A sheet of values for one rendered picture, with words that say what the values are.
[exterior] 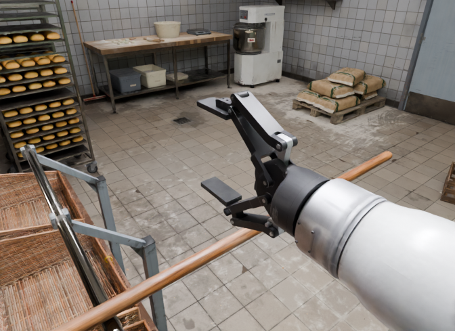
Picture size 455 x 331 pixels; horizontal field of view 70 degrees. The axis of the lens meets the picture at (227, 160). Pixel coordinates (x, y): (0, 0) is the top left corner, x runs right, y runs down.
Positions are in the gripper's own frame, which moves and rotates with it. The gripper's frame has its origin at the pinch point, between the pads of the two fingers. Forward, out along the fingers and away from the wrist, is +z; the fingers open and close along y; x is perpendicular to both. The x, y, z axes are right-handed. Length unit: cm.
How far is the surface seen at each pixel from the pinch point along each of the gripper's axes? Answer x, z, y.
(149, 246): 3, 42, 54
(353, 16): 467, 283, 27
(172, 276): -6.4, 5.1, 28.3
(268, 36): 400, 399, 63
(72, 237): -18.5, 31.9, 30.9
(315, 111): 338, 232, 139
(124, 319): -10, 39, 77
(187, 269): -3.1, 5.1, 28.5
